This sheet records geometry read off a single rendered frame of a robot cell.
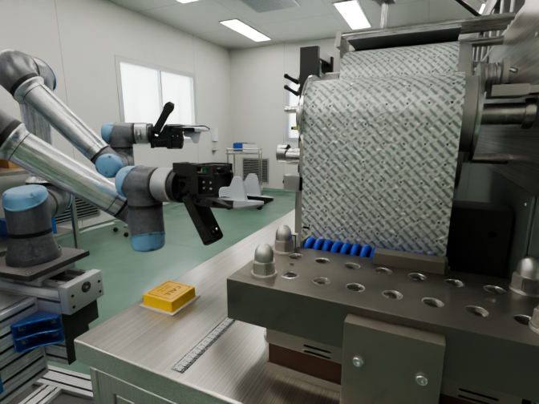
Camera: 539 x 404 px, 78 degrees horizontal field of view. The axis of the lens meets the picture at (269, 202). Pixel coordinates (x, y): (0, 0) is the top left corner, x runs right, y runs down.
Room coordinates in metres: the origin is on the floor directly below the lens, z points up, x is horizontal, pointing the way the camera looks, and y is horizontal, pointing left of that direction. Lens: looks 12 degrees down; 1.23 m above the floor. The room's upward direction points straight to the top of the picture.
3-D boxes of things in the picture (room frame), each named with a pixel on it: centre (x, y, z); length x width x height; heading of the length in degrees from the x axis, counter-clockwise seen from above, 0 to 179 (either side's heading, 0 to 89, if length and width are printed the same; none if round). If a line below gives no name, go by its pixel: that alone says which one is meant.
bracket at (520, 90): (0.51, -0.36, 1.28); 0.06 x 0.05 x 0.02; 65
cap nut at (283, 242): (0.52, -0.02, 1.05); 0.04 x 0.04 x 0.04
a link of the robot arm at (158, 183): (0.71, 0.21, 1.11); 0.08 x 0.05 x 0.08; 155
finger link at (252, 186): (0.65, 0.03, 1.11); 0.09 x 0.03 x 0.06; 74
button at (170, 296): (0.59, 0.19, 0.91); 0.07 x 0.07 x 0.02; 65
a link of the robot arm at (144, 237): (0.75, 0.29, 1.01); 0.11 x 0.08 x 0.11; 29
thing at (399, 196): (0.53, -0.17, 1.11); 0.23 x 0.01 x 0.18; 65
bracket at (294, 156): (0.69, -0.06, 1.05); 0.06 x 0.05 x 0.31; 65
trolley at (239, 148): (5.47, 0.39, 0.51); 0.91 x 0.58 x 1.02; 179
